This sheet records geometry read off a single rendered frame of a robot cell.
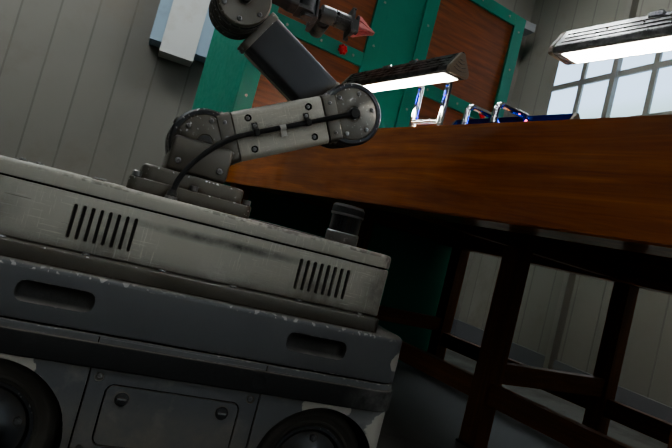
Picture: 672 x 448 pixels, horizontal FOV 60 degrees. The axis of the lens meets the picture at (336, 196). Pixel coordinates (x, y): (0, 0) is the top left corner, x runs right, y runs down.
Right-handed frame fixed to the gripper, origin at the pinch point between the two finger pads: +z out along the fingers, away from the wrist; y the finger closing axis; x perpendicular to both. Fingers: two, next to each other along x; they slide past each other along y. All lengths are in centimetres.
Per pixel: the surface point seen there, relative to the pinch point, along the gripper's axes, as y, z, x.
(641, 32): 46, 22, 85
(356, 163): 67, -15, 32
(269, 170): 54, -23, -16
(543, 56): -144, 196, -122
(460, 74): 27.0, 16.8, 29.4
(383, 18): -37, 20, -32
